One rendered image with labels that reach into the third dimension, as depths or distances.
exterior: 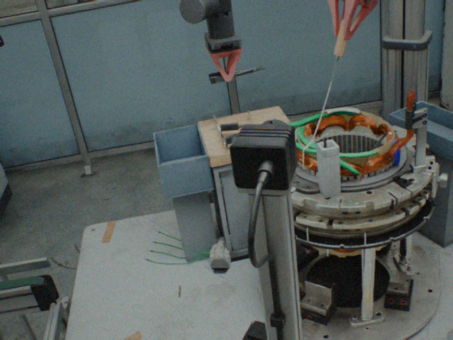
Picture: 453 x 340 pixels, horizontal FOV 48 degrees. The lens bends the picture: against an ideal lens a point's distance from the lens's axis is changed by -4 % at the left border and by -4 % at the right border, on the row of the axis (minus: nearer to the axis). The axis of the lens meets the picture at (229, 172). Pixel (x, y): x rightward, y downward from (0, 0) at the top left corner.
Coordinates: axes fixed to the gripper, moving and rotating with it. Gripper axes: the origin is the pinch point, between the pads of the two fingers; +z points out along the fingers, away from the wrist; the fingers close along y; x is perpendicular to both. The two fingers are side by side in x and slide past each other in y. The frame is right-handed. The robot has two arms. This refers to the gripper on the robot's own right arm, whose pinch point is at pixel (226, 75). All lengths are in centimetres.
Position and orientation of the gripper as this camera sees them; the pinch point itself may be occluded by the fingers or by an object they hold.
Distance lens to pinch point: 116.9
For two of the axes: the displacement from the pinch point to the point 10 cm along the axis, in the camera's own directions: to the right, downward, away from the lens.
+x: 9.7, -2.0, 1.1
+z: 1.2, 8.6, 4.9
